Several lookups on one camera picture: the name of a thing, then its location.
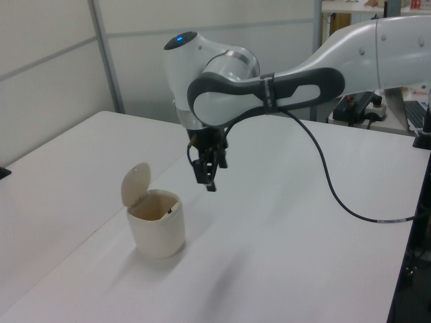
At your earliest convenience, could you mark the black computer keyboard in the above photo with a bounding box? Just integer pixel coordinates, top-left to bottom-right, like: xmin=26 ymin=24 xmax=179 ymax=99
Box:
xmin=403 ymin=100 xmax=428 ymax=133

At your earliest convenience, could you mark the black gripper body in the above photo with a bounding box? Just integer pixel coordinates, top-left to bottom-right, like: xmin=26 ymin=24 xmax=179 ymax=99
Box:
xmin=187 ymin=126 xmax=230 ymax=162

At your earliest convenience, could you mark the black cable strap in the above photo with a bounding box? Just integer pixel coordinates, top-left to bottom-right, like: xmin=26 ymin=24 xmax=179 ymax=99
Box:
xmin=259 ymin=71 xmax=279 ymax=116

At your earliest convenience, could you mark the grey emergency stop box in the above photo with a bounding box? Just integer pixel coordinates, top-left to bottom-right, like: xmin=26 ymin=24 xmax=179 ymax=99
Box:
xmin=363 ymin=91 xmax=389 ymax=122

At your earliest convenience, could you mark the small cream lidded bin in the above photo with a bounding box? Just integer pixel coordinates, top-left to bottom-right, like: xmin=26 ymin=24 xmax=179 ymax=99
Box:
xmin=120 ymin=161 xmax=187 ymax=260

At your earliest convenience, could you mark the grey metal partition post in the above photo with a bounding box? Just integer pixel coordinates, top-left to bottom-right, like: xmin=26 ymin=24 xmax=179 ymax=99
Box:
xmin=88 ymin=0 xmax=126 ymax=114

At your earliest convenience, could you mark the black side panel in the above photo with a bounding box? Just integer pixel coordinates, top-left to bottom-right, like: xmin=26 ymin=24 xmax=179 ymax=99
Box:
xmin=387 ymin=147 xmax=431 ymax=323

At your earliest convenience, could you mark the black control pendant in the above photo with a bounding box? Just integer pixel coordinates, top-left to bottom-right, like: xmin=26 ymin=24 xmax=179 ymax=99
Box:
xmin=333 ymin=91 xmax=375 ymax=127

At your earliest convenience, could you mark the brown cardboard box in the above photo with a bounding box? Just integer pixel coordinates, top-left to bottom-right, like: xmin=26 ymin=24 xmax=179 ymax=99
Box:
xmin=331 ymin=13 xmax=352 ymax=34

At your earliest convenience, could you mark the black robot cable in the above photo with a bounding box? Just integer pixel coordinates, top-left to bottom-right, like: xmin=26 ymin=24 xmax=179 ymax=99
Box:
xmin=186 ymin=106 xmax=420 ymax=223

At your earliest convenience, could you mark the black cone stand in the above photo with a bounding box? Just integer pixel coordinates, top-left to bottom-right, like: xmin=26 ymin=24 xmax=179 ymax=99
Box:
xmin=413 ymin=100 xmax=431 ymax=151

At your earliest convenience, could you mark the white office desk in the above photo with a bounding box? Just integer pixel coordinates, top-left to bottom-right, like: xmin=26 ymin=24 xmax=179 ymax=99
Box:
xmin=328 ymin=87 xmax=431 ymax=137

